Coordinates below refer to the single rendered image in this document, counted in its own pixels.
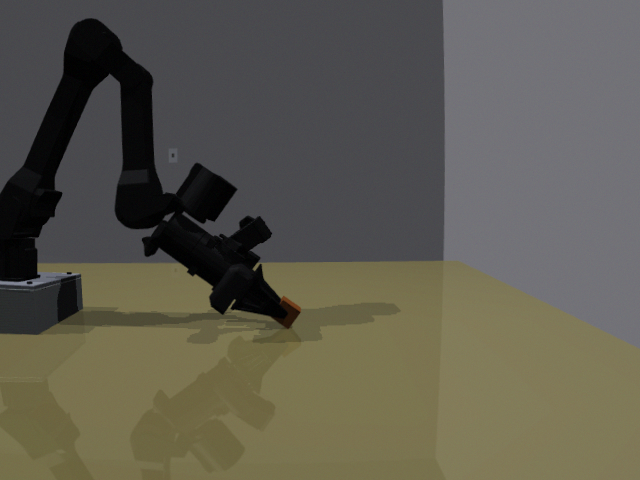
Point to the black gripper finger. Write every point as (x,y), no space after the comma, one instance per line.
(264,285)
(255,299)

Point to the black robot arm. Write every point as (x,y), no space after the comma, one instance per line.
(28,199)

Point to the orange block with dark square face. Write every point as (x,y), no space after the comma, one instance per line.
(293,312)

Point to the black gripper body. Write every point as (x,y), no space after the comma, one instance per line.
(210,262)

